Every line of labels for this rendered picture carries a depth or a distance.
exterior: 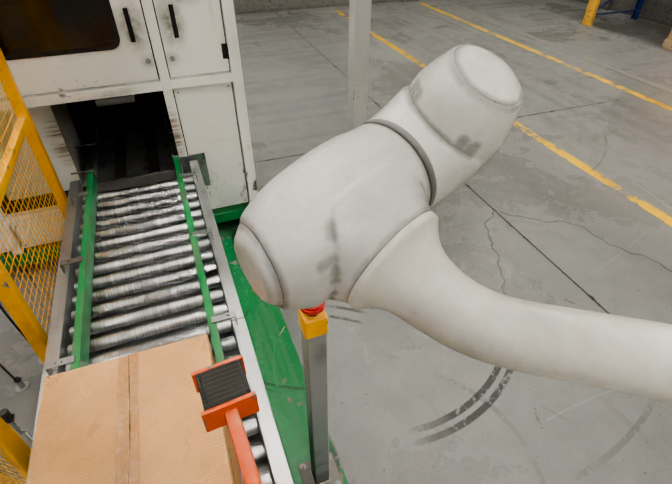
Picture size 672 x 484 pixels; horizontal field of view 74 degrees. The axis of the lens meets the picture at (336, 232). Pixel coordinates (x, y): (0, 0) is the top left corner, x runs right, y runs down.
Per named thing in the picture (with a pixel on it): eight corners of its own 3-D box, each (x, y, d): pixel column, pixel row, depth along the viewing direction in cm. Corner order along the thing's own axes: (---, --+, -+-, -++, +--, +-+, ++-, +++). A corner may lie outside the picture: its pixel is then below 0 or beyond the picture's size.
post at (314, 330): (309, 471, 185) (296, 306, 123) (325, 465, 187) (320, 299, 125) (315, 487, 180) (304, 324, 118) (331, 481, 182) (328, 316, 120)
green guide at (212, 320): (175, 169, 269) (172, 155, 264) (193, 165, 272) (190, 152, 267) (223, 391, 152) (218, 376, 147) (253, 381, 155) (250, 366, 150)
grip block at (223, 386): (196, 389, 76) (190, 372, 73) (245, 371, 79) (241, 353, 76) (207, 433, 70) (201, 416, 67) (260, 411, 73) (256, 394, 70)
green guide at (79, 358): (78, 186, 254) (72, 172, 249) (98, 182, 257) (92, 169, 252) (47, 448, 137) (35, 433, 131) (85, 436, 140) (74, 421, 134)
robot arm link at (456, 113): (410, 113, 54) (332, 165, 48) (481, 5, 40) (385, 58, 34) (472, 179, 52) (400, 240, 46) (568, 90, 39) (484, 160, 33)
